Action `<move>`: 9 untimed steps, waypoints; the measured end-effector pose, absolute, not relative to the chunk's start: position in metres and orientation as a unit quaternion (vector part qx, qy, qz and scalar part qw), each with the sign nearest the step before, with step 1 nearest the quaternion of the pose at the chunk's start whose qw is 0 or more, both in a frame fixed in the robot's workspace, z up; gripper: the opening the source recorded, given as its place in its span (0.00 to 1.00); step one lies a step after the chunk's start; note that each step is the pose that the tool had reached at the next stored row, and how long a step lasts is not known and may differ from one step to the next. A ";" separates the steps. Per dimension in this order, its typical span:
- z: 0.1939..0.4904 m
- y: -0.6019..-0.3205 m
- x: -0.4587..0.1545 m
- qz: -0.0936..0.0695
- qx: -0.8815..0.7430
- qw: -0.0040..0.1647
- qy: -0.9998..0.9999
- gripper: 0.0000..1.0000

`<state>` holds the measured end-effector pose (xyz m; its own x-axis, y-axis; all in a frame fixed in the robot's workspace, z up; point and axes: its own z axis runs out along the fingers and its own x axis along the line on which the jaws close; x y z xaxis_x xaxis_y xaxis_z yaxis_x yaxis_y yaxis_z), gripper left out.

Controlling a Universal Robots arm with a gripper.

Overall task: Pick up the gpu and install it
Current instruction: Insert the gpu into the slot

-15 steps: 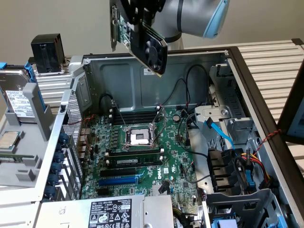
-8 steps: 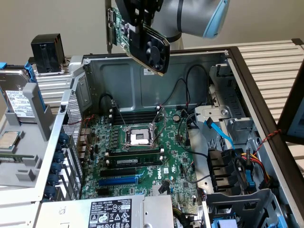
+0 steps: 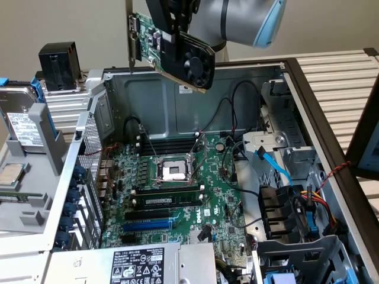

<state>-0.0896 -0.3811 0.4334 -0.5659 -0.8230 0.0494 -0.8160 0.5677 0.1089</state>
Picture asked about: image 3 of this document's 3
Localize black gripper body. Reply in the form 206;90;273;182
144;0;198;33

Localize green graphics card black shroud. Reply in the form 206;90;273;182
125;0;216;94

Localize grey metal PC case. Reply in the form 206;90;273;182
41;57;379;284

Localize thin metal locking lever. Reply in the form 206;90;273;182
139;125;159;159

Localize metal socket cover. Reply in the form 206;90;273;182
189;133;208;181

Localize black CPU cooler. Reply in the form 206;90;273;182
38;41;86;95

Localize CPU socket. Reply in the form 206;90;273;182
149;153;199;189

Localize green motherboard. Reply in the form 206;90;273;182
100;134;255;267

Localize RAM stick with white label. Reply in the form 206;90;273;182
133;196;205;208

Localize long black expansion slot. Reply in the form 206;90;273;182
124;209;172;221

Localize silver hard disk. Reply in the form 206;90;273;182
0;86;45;154

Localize black fan shroud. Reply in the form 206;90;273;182
258;183;306;240

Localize silver chipset heatsink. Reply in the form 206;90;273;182
189;230;214;244

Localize grey plastic parts rack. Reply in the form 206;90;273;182
0;103;72;234

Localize silver CPU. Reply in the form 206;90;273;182
0;162;24;186

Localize dark framed monitor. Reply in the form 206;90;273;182
345;85;379;178

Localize green RAM stick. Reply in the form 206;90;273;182
0;192;44;204

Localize silver power supply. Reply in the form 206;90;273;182
49;242;217;284

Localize metal disk bay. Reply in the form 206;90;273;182
254;235;368;284

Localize black looped case cable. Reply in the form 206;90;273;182
217;81;262;133

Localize red black twisted wire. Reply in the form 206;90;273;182
79;143;119;157
318;161;352;190

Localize blue SATA wire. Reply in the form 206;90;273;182
254;144;294;187

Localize yellow red black power wires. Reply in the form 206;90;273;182
291;183;349;237

